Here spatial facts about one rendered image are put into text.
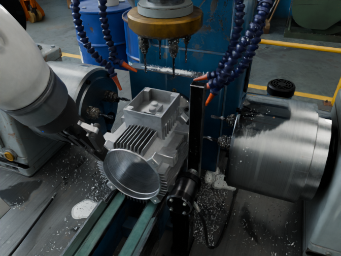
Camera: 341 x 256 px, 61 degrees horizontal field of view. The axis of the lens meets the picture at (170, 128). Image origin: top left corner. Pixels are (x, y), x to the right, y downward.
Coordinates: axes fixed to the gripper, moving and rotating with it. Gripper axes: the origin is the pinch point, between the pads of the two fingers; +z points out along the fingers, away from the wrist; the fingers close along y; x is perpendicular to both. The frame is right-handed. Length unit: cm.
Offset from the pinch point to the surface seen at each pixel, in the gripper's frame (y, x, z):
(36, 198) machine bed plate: 28.9, 13.3, 27.2
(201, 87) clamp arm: -20.4, -15.0, -8.2
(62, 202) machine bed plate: 20.3, 12.0, 27.9
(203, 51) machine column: -11.1, -43.0, 16.2
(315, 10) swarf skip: -70, -338, 271
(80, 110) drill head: 14.7, -11.6, 8.6
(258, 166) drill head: -33.9, -7.5, 8.1
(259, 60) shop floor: -12, -232, 259
